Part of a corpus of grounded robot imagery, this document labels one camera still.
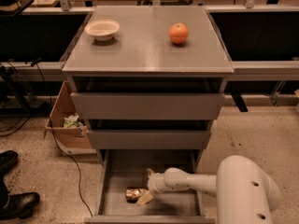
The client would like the black shoe far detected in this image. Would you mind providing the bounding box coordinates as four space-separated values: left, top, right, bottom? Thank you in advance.
0 150 19 175

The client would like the crumpled green white paper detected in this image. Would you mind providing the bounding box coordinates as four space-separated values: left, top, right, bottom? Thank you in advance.
63 115 82 128

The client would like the cardboard box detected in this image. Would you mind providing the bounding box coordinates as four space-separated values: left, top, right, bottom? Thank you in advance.
46 81 92 154

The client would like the orange soda can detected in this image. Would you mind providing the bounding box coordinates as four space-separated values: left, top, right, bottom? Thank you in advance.
125 187 147 203

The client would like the grey open bottom drawer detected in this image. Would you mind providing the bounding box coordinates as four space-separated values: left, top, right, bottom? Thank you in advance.
84 149 215 224

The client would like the black shoe near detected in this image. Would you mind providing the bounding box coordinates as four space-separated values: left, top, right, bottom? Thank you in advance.
0 192 40 220

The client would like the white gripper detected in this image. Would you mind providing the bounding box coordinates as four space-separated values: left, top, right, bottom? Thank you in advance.
136 168 165 206

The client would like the grey middle drawer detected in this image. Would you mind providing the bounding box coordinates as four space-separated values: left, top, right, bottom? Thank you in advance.
87 130 211 149

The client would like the grey drawer cabinet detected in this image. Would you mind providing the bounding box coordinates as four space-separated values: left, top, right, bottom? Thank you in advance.
61 5 235 161

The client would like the white paper bowl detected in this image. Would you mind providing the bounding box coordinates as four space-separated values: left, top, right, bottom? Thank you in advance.
84 20 120 41

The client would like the black shoe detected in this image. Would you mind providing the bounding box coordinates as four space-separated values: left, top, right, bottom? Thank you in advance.
0 192 40 220
0 150 19 175

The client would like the grey top drawer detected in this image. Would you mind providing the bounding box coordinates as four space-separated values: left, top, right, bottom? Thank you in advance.
71 92 224 120

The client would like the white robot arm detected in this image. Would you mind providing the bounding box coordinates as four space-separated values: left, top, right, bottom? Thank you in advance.
137 155 281 224

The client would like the black floor cable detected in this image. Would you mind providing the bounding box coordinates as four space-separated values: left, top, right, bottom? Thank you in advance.
29 58 94 218

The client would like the orange fruit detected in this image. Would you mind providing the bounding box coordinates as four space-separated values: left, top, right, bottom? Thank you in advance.
169 22 189 45

